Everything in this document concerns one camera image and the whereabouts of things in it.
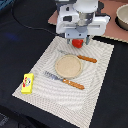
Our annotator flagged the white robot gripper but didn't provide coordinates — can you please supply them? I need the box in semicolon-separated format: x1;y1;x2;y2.
56;6;110;45

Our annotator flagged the red toy tomato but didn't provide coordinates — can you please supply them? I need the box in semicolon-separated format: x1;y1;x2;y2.
72;39;83;48

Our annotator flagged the yellow butter box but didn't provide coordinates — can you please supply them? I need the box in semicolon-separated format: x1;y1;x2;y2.
21;73;34;94

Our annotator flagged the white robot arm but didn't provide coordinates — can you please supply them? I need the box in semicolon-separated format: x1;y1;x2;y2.
55;0;110;43

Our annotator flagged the round wooden plate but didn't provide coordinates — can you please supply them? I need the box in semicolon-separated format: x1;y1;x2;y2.
55;55;83;79

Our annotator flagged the cream bowl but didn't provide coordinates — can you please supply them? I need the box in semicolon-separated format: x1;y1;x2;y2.
116;4;128;31

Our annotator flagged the beige woven placemat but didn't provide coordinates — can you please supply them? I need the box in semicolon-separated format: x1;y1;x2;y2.
12;31;115;128

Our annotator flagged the knife with wooden handle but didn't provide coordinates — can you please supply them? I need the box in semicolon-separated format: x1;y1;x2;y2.
58;49;98;64

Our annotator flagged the fork with wooden handle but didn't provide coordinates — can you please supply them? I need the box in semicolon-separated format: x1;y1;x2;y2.
44;71;85;90

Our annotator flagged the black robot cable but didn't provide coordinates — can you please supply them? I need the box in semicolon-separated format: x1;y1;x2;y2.
11;3;58;36

